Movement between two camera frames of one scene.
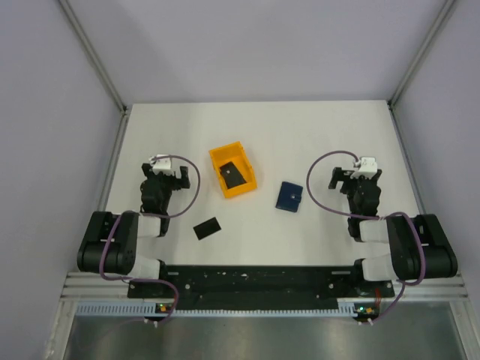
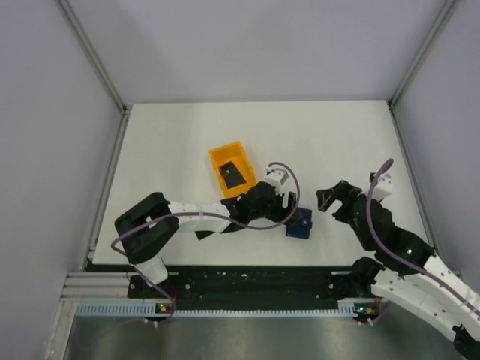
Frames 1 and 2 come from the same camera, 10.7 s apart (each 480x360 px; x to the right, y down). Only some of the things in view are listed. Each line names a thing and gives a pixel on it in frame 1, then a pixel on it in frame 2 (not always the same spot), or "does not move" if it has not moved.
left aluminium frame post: (94, 55) does not move
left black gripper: (177, 182) to (281, 212)
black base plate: (259, 283) does not move
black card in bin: (232, 175) does not move
